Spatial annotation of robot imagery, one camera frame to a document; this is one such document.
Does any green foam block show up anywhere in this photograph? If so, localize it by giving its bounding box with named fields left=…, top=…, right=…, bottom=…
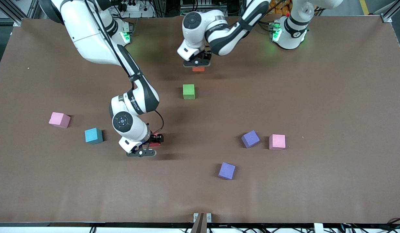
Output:
left=183, top=84, right=196, bottom=100

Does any cyan foam block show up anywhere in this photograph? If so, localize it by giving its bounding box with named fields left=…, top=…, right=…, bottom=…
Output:
left=85, top=128, right=103, bottom=145

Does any purple foam block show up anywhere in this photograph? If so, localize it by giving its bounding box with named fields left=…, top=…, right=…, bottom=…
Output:
left=218, top=162, right=236, bottom=180
left=241, top=130, right=261, bottom=149

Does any brown table cover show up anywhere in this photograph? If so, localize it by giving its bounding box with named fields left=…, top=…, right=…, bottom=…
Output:
left=0, top=15, right=400, bottom=224

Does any white equipment rack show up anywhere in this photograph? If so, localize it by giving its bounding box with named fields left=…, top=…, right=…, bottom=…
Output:
left=180, top=0, right=217, bottom=17

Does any white power strip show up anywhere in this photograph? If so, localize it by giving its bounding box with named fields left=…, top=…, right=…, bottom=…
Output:
left=117, top=0, right=149, bottom=12

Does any pink foam block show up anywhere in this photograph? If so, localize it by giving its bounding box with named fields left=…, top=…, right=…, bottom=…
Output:
left=48, top=112, right=71, bottom=128
left=269, top=134, right=286, bottom=150

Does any bag of orange items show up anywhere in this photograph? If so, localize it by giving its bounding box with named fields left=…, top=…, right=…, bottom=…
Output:
left=269, top=0, right=291, bottom=17

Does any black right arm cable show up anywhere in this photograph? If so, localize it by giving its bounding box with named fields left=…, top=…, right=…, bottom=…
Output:
left=83, top=0, right=165, bottom=135

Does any wooden stick with bracket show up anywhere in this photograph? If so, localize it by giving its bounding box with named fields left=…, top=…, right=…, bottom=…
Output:
left=191, top=212, right=212, bottom=233

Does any aluminium frame profile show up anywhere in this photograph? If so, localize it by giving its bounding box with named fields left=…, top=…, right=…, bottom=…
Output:
left=0, top=0, right=41, bottom=27
left=380, top=0, right=400, bottom=65

